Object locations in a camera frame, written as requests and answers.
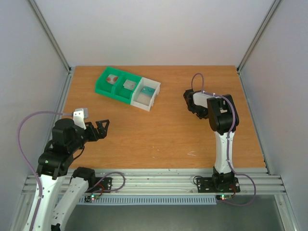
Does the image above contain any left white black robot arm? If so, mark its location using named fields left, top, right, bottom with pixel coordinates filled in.
left=23, top=116, right=110, bottom=231

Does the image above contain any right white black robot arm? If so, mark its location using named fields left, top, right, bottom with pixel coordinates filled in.
left=183, top=89, right=240, bottom=193

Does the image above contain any card with red circles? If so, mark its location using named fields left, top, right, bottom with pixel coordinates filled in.
left=106, top=74, right=118, bottom=85

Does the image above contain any grey card in bin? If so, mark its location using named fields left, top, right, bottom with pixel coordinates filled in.
left=123, top=79, right=137, bottom=90

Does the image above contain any teal card in bin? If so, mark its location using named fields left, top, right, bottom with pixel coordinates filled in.
left=141, top=86, right=155, bottom=97

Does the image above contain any green bin middle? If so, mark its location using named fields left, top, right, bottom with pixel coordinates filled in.
left=114, top=71, right=141, bottom=104

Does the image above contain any green bin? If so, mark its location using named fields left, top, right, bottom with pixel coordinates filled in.
left=94, top=66, right=124, bottom=98
left=114, top=71, right=141, bottom=104

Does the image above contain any green bin far left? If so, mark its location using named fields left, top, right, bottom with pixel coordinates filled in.
left=94, top=66, right=124, bottom=98

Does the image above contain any white bin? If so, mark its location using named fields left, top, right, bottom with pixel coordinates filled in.
left=130, top=77, right=161, bottom=112

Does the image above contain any left controller board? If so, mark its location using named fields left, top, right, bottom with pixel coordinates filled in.
left=84, top=194, right=100, bottom=203

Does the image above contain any controller board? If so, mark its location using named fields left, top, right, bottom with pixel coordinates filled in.
left=217, top=194, right=233, bottom=201
left=84, top=194, right=100, bottom=203

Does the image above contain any right controller board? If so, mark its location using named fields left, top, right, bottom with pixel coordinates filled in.
left=217, top=194, right=233, bottom=201

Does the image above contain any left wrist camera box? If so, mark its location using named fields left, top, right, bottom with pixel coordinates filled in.
left=73, top=108, right=89, bottom=119

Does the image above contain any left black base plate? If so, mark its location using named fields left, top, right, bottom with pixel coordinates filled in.
left=87, top=177, right=112, bottom=193

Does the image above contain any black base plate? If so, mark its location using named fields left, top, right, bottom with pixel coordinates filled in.
left=193, top=176, right=241, bottom=193
left=87, top=177, right=112, bottom=193

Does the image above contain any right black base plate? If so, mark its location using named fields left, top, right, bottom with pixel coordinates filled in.
left=193, top=176, right=241, bottom=193

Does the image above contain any aluminium front rail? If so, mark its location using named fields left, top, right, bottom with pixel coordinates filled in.
left=21, top=168, right=287, bottom=195

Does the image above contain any grey slotted cable duct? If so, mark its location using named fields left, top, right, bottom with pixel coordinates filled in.
left=77, top=195, right=217, bottom=206

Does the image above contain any right aluminium frame post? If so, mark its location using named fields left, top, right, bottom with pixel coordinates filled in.
left=236, top=0, right=282, bottom=74

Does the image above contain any aluminium frame post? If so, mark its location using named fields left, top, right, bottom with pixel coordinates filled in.
left=27, top=0, right=72, bottom=74
left=236, top=0, right=282, bottom=74

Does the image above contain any left aluminium frame post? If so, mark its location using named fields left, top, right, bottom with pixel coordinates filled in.
left=27, top=0, right=72, bottom=74

